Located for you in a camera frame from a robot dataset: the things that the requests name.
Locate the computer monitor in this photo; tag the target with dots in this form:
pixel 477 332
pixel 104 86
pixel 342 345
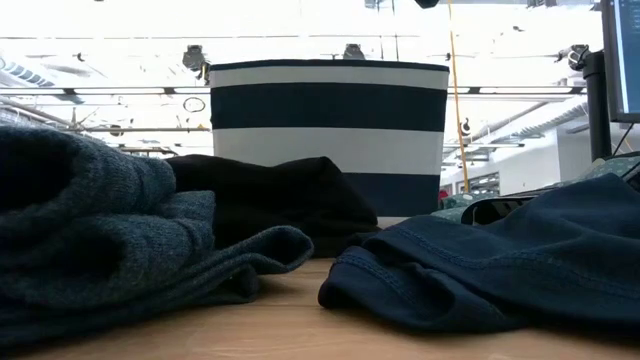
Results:
pixel 627 60

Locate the black garment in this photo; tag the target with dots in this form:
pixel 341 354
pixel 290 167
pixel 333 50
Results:
pixel 280 200

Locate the black ceiling fixture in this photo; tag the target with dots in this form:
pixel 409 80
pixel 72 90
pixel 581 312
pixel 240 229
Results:
pixel 194 57
pixel 353 52

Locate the dark teal knit sweater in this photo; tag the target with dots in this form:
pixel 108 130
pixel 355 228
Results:
pixel 100 225

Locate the navy white-printed shirt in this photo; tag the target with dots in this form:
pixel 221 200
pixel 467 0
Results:
pixel 500 270

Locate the blue white-striped fabric bin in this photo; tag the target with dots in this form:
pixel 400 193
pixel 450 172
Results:
pixel 325 105

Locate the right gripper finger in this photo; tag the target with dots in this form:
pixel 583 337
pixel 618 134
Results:
pixel 495 210

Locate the teal dotted shirt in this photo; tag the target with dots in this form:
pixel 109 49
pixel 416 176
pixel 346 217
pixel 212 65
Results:
pixel 470 200

